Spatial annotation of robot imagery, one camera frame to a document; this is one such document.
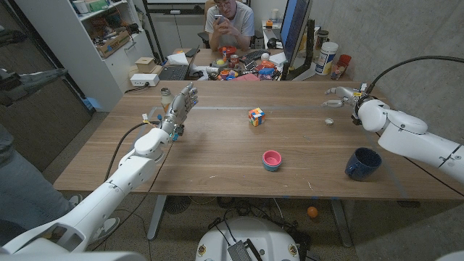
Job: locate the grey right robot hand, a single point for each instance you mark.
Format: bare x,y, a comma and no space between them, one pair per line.
349,95

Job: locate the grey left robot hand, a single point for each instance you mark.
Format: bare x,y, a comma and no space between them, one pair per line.
177,108

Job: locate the small white bottle cap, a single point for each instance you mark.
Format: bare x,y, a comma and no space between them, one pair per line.
329,121

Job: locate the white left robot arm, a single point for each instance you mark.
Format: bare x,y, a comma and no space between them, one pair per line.
108,199

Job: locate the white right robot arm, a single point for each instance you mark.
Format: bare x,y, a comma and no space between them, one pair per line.
406,134

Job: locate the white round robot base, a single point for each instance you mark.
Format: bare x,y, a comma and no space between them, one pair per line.
261,235

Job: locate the plastic bottle with orange liquid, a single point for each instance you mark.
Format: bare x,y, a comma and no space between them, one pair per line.
166,98

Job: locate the red plastic cup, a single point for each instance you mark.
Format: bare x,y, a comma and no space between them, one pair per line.
345,59

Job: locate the multicoloured puzzle cube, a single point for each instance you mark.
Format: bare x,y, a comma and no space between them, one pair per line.
256,117

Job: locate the pink stacking cup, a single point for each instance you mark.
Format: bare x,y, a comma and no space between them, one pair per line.
272,158

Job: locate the blue stacking cup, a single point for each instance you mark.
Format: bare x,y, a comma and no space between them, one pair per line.
271,168

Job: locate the white cup on shelf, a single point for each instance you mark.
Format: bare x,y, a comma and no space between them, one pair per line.
80,6

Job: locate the clear glass with items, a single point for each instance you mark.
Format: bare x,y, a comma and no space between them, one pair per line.
337,71

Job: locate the black laptop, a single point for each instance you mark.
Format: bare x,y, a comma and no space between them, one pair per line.
174,72

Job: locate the white power box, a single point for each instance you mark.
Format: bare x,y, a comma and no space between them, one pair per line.
144,79

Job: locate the white canister with label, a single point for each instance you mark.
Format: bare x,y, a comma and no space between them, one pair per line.
325,58

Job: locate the white paper sheet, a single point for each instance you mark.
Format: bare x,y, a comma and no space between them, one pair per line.
177,59

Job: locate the small cardboard tissue box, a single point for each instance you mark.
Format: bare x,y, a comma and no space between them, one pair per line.
145,64

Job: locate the black monitor stand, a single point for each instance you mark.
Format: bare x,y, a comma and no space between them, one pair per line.
310,47

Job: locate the dark lidded jar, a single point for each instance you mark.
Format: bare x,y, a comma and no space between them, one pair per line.
322,39

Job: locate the dark blue mug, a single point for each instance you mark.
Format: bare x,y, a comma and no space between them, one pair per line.
362,165

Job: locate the red bowl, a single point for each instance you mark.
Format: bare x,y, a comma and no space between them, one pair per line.
227,50

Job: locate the computer monitor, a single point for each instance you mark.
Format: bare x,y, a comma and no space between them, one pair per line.
294,29

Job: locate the long cardboard box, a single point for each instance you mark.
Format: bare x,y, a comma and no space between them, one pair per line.
114,45

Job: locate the white ball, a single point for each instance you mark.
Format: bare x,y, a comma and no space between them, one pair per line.
265,57

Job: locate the black keyboard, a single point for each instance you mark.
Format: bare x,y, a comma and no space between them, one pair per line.
255,54

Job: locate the round black floor grate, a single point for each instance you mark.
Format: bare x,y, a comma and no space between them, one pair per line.
177,204

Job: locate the smartphone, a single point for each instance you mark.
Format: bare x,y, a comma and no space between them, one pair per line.
218,18

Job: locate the seated person in grey shirt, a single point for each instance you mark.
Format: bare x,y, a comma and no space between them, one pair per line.
243,21

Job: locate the grey table leg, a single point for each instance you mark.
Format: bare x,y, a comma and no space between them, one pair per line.
156,217
341,224

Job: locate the white shelf unit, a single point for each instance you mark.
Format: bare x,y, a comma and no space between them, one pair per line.
72,54

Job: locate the orange ball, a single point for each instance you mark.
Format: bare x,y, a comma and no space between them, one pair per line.
312,212

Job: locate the green box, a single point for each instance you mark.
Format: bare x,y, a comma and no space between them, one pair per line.
98,5

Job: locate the operator right black glove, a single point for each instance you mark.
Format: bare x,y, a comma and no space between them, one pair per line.
29,83

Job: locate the operator black glove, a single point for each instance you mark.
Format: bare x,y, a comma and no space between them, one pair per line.
11,37
29,83

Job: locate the grey finned module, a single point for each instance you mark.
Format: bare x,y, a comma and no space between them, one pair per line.
239,252

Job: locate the standing operator in jeans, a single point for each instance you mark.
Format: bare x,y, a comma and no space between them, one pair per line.
25,195

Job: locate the operator left black glove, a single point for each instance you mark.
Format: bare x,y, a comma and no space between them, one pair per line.
11,37

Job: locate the white robot torso edge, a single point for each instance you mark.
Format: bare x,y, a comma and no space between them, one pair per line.
72,257

